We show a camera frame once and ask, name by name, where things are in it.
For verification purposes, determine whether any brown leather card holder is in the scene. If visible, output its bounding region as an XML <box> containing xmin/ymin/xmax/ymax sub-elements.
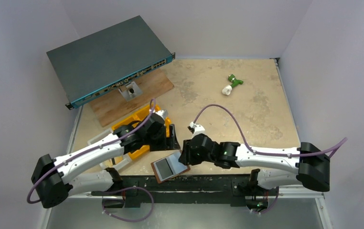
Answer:
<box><xmin>151</xmin><ymin>150</ymin><xmax>191</xmax><ymax>184</ymax></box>

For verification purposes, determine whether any black card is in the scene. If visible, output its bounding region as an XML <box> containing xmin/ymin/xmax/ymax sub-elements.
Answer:
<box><xmin>154</xmin><ymin>158</ymin><xmax>173</xmax><ymax>180</ymax></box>

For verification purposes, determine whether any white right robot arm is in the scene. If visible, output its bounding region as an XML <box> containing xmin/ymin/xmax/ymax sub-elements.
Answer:
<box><xmin>179</xmin><ymin>134</ymin><xmax>330</xmax><ymax>192</ymax></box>

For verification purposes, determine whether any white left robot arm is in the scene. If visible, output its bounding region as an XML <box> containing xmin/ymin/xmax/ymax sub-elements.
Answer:
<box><xmin>27</xmin><ymin>111</ymin><xmax>181</xmax><ymax>208</ymax></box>

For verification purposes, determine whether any yellow bin with black cards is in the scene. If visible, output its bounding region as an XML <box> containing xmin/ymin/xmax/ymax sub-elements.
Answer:
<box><xmin>111</xmin><ymin>114</ymin><xmax>150</xmax><ymax>160</ymax></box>

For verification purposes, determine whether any yellow bin with silver cards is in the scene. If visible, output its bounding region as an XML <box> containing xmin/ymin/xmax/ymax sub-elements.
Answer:
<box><xmin>132</xmin><ymin>105</ymin><xmax>171</xmax><ymax>136</ymax></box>

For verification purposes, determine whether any white bin with gold cards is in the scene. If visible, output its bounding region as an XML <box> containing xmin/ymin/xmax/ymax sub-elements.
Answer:
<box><xmin>87</xmin><ymin>128</ymin><xmax>132</xmax><ymax>171</ymax></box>

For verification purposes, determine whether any plywood board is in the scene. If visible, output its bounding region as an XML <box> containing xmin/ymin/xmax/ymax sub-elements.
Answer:
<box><xmin>88</xmin><ymin>69</ymin><xmax>174</xmax><ymax>127</ymax></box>

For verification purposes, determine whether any green and white plastic fitting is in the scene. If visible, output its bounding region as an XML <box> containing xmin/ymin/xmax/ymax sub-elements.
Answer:
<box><xmin>222</xmin><ymin>74</ymin><xmax>244</xmax><ymax>95</ymax></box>

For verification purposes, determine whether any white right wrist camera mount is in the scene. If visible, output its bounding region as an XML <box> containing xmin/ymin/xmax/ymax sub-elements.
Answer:
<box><xmin>188</xmin><ymin>122</ymin><xmax>205</xmax><ymax>137</ymax></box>

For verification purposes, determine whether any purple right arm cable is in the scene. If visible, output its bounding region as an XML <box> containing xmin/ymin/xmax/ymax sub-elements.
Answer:
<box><xmin>192</xmin><ymin>104</ymin><xmax>348</xmax><ymax>216</ymax></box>

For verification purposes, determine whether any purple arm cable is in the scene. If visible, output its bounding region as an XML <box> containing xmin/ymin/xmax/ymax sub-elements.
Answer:
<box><xmin>192</xmin><ymin>104</ymin><xmax>348</xmax><ymax>216</ymax></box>
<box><xmin>27</xmin><ymin>99</ymin><xmax>157</xmax><ymax>223</ymax></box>

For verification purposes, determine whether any black metal base rail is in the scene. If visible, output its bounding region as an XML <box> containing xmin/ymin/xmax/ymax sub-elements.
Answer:
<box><xmin>91</xmin><ymin>174</ymin><xmax>278</xmax><ymax>209</ymax></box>

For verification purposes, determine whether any grey metal bracket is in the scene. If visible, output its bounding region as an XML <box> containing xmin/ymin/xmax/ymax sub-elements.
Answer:
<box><xmin>118</xmin><ymin>81</ymin><xmax>143</xmax><ymax>101</ymax></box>

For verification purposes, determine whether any grey network switch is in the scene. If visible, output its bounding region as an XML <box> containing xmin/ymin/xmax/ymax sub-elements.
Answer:
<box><xmin>46</xmin><ymin>16</ymin><xmax>175</xmax><ymax>110</ymax></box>

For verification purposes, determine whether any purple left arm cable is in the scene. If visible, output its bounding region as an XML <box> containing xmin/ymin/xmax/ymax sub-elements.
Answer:
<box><xmin>27</xmin><ymin>99</ymin><xmax>157</xmax><ymax>223</ymax></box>

